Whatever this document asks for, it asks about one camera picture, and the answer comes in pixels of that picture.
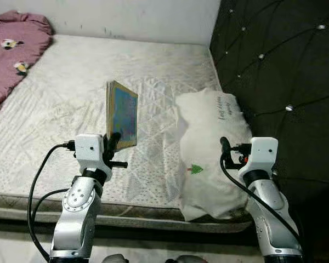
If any pink cartoon print quilt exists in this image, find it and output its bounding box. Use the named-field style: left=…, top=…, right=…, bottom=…
left=0, top=10, right=54, bottom=124

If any grey right robot leg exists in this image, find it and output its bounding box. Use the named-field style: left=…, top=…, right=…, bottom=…
left=173, top=254, right=209, bottom=263

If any colourful picture book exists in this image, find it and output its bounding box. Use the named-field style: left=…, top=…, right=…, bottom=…
left=105, top=81, right=139, bottom=151

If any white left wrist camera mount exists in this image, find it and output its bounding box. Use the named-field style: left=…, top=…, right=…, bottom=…
left=75, top=134, right=106, bottom=173

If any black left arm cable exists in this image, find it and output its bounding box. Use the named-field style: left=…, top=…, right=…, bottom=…
left=27, top=141, right=80, bottom=258

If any white pillow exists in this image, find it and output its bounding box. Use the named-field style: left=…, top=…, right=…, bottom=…
left=174, top=88, right=254, bottom=221

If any white quilted mattress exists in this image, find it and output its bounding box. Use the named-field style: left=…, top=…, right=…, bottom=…
left=0, top=34, right=253, bottom=233

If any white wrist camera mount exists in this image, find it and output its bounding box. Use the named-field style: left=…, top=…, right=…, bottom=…
left=75, top=134, right=106, bottom=173
left=242, top=137, right=279, bottom=176

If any grey robot leg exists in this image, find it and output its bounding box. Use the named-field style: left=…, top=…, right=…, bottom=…
left=173, top=254, right=209, bottom=263
left=101, top=253, right=129, bottom=263

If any black tufted headboard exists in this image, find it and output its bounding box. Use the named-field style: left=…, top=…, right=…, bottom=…
left=209, top=0, right=329, bottom=220

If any grey left robot leg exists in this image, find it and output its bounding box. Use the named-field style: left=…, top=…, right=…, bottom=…
left=101, top=253, right=129, bottom=263

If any black bed frame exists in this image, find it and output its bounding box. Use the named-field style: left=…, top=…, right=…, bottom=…
left=0, top=216, right=264, bottom=244

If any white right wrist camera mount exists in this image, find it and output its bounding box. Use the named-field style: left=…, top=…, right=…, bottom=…
left=242, top=137, right=279, bottom=176

